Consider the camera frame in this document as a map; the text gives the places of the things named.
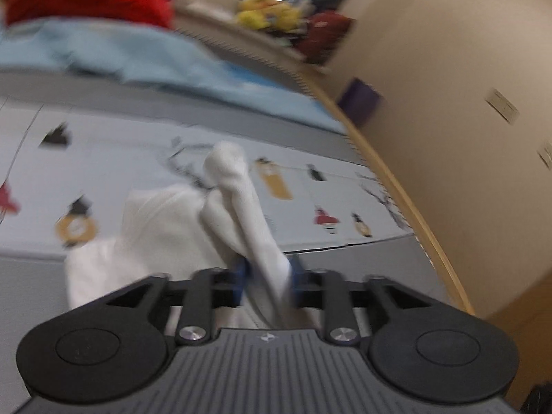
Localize dark red plush toy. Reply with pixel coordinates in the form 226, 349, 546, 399
297, 11, 355, 66

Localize light blue blanket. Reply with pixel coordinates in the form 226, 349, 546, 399
0, 16, 346, 135

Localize beige wall switch plate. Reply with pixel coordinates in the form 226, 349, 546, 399
536, 140, 552, 170
485, 88, 521, 124

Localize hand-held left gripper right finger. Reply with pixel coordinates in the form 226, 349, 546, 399
286, 254, 436, 346

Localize white headboard ledge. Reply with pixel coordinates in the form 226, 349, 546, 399
171, 0, 331, 79

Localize yellow plush toys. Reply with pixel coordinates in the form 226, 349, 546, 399
236, 0, 303, 32

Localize purple box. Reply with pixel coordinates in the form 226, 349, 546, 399
335, 77, 385, 128

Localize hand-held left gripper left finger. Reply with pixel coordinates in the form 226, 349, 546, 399
103, 263, 251, 346

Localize wooden bed frame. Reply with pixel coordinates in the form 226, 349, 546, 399
297, 68, 476, 316

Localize white small garment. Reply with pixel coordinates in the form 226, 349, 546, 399
65, 140, 325, 334

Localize printed grey bed sheet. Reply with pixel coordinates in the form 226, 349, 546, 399
0, 68, 471, 402

